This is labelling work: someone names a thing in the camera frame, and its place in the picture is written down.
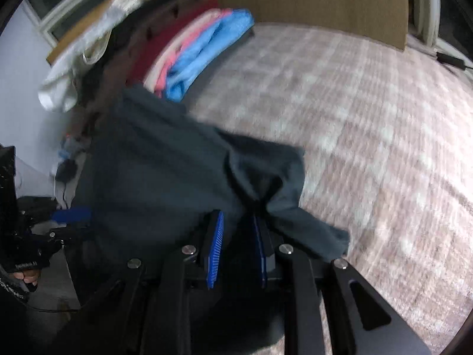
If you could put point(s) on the pink folded cloth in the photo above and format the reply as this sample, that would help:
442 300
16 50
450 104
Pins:
173 59

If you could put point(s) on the plaid bed sheet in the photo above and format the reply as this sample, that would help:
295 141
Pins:
369 137

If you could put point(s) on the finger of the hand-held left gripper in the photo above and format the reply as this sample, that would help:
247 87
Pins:
72 214

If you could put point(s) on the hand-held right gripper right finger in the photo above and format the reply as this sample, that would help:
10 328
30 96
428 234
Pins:
259 251

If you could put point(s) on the person's left hand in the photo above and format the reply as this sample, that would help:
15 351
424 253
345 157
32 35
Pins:
29 276

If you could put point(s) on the white power strip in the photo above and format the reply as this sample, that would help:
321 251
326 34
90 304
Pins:
68 148

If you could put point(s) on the blue folded cloth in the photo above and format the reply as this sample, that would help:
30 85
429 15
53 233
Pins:
207 44

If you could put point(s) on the white cloth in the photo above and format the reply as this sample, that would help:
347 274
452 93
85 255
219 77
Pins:
92 40

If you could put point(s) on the black power adapter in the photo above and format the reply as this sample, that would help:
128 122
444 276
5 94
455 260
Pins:
449 59
66 171

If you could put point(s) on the white window frame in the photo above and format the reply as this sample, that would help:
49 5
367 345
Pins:
74 3

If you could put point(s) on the dark green shorts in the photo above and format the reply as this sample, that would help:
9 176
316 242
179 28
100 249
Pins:
166 177

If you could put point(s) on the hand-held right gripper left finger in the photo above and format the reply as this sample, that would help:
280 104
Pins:
215 247

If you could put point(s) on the red folded cloth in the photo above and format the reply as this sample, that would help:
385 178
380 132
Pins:
155 44

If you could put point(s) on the brown wooden board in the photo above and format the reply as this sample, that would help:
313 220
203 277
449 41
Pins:
88 22

